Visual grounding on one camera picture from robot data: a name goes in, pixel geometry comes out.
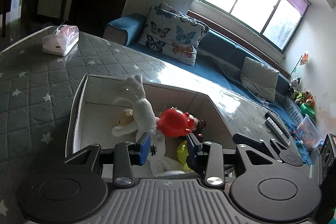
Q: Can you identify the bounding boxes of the clear plastic toy bin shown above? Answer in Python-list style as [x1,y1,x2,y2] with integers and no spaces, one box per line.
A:
[296,114,323,152]

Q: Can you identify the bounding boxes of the quilted star table cover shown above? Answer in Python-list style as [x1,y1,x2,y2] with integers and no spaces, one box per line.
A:
[0,25,318,224]

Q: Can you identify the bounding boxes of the green alien toy figure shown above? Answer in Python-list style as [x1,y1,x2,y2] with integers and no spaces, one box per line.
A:
[177,140,193,172]

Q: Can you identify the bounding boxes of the butterfly print pillow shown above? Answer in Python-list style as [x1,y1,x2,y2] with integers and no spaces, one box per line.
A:
[138,2,209,67]

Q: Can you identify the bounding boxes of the black-haired doll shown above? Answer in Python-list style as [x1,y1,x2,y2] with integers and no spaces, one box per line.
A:
[189,114,206,143]

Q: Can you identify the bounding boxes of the black white cardboard box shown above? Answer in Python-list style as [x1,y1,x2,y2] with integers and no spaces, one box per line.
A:
[65,73,234,177]

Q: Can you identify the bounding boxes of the grey plain pillow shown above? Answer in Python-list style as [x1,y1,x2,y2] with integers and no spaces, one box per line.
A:
[240,57,279,103]

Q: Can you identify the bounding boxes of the tissue pack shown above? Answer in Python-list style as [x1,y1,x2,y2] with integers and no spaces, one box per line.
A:
[42,25,79,56]

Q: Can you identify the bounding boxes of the pile of small toys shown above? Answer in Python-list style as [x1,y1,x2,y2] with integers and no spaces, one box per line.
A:
[289,77,315,118]

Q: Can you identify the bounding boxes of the red alien toy figure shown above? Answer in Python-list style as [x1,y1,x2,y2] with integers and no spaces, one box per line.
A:
[157,107,194,138]

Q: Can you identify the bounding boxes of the white plush rabbit doll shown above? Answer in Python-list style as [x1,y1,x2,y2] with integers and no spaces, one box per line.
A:
[112,75,187,176]

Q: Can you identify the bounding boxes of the blue sofa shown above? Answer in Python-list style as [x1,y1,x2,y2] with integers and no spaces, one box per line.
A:
[102,13,320,164]

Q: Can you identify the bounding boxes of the beige peanut toy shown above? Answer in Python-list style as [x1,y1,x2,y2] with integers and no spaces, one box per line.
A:
[117,109,134,126]

